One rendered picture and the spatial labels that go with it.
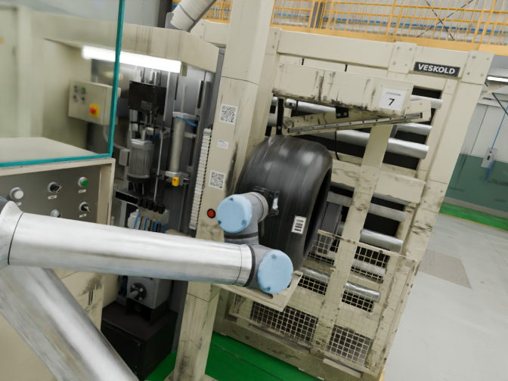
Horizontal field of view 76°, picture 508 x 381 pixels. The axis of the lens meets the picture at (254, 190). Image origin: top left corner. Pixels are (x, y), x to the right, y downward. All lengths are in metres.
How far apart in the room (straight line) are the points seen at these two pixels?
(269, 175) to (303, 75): 0.58
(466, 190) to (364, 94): 9.26
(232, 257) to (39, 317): 0.38
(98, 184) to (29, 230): 0.82
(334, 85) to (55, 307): 1.31
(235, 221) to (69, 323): 0.40
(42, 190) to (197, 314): 0.92
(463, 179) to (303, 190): 9.59
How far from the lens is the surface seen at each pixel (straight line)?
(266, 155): 1.24
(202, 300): 1.70
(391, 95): 1.55
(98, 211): 1.47
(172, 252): 0.64
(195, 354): 1.89
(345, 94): 1.56
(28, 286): 0.77
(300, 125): 1.72
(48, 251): 0.62
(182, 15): 1.95
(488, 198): 10.81
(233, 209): 0.81
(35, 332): 0.79
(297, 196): 1.16
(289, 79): 1.62
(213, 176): 1.47
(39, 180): 1.26
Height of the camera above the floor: 1.56
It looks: 14 degrees down
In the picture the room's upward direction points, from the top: 11 degrees clockwise
